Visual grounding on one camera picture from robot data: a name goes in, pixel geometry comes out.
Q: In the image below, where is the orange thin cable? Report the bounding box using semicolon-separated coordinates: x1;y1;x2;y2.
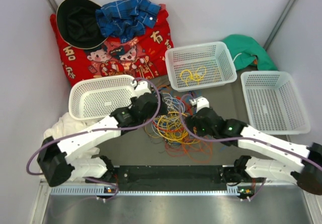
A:
160;83;214;163

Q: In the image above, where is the bright yellow thin cable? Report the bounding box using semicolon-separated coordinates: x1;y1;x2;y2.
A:
179;65;207;86

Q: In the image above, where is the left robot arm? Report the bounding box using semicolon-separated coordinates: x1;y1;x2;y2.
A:
37;93;168;187

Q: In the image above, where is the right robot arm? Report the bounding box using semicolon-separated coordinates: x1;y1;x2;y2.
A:
182;107;321;195

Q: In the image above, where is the white rectangular basket, middle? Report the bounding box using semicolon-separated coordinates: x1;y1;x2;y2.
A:
165;41;237;92

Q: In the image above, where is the white rectangular basket,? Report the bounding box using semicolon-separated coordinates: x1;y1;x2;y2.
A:
165;41;237;92
240;71;311;135

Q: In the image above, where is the red printed cloth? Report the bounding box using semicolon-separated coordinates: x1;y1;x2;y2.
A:
50;4;173;86

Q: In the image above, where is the white oval perforated basket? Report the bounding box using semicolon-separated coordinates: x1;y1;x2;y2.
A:
68;74;136;121

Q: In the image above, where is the white rectangular basket, right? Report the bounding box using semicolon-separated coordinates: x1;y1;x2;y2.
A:
240;71;311;135

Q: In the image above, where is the green cloth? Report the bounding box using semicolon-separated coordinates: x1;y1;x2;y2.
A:
222;34;278;71

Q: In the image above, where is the white cloth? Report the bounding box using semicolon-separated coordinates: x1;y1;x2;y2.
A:
43;112;106;181

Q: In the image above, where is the blue plaid shirt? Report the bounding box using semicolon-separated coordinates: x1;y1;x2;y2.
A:
95;0;161;43

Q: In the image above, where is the black hat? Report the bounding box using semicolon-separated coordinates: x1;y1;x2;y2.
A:
56;0;106;49

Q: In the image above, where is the white thin cable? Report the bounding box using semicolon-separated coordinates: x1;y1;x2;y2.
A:
160;92;189;115

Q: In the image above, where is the dark blue cable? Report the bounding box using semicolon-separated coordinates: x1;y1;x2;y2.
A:
150;89;202;144

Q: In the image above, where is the yellow thin tangled cable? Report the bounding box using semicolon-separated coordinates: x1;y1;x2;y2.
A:
148;115;199;146

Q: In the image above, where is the thick amber yellow cable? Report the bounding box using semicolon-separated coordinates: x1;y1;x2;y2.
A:
153;112;192;144

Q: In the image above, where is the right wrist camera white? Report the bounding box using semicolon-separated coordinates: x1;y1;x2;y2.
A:
189;97;209;112

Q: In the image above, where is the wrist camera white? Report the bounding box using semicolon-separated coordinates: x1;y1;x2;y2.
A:
131;80;151;97
189;97;209;112

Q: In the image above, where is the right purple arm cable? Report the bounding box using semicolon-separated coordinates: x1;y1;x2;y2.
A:
180;94;322;202

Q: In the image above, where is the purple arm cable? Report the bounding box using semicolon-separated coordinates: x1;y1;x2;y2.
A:
180;94;322;202
26;78;162;204

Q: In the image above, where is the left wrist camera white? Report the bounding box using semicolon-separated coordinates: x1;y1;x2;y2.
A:
131;80;151;97

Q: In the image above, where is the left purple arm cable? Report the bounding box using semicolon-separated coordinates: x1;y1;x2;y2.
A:
26;78;162;204

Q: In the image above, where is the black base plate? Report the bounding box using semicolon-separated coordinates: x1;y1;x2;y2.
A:
110;164;234;191

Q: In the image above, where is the grey corner post right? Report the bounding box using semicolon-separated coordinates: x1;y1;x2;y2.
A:
263;0;298;51

